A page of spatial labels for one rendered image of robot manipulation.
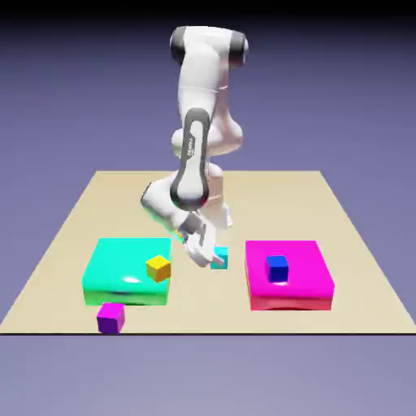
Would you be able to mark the small purple cube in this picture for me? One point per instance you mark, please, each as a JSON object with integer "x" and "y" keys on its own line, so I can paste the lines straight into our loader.
{"x": 110, "y": 318}

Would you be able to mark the small yellow cube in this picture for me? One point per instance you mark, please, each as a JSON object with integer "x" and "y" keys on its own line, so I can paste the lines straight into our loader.
{"x": 158, "y": 267}

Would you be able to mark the small blue cube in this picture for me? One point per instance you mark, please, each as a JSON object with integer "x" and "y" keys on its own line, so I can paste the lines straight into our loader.
{"x": 277, "y": 268}

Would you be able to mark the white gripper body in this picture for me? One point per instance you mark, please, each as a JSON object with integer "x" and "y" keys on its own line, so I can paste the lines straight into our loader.
{"x": 202, "y": 247}

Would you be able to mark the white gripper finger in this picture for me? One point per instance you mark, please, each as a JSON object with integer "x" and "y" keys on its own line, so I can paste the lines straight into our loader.
{"x": 218, "y": 259}

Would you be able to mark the large magenta box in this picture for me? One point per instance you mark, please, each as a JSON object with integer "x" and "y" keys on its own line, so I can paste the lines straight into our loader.
{"x": 289, "y": 276}

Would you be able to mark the small cyan cube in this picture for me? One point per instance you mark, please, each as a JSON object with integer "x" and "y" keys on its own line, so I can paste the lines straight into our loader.
{"x": 221, "y": 254}

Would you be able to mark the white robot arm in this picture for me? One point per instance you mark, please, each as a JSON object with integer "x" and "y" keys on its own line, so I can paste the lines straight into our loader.
{"x": 199, "y": 97}

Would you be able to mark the large turquoise box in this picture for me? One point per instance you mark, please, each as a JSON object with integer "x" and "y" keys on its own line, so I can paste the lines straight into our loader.
{"x": 125, "y": 273}

